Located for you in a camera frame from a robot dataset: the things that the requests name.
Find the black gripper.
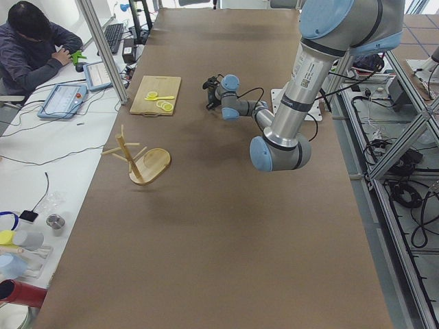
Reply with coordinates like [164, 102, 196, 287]
[206, 85, 222, 109]

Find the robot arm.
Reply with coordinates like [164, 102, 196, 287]
[202, 1, 405, 172]

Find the wooden cup rack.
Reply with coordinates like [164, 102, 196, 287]
[101, 125, 171, 185]

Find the steel cup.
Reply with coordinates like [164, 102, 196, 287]
[46, 214, 66, 236]

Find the grey cup lying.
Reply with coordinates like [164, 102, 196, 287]
[12, 230, 44, 251]

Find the yellow cup lying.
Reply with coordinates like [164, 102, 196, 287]
[0, 230, 16, 246]

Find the bamboo cutting board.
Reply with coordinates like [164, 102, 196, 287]
[130, 75, 182, 116]

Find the lemon slice middle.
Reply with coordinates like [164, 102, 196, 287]
[156, 100, 170, 108]

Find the black power adapter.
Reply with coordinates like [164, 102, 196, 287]
[122, 38, 137, 64]

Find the black keyboard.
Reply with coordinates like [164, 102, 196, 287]
[104, 23, 124, 54]

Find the blue teach pendant far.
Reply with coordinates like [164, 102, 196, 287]
[83, 61, 112, 92]

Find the blue teach pendant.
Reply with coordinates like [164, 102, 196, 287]
[37, 84, 88, 119]
[83, 61, 112, 92]

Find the blue teach pendant near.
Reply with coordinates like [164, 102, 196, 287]
[37, 84, 88, 119]

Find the seated person dark jacket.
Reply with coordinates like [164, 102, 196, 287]
[1, 1, 83, 97]

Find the red bottle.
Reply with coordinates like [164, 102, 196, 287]
[1, 280, 47, 308]

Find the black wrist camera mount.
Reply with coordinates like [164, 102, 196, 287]
[202, 74, 223, 90]

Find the aluminium frame post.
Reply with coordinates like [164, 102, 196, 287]
[78, 0, 128, 105]

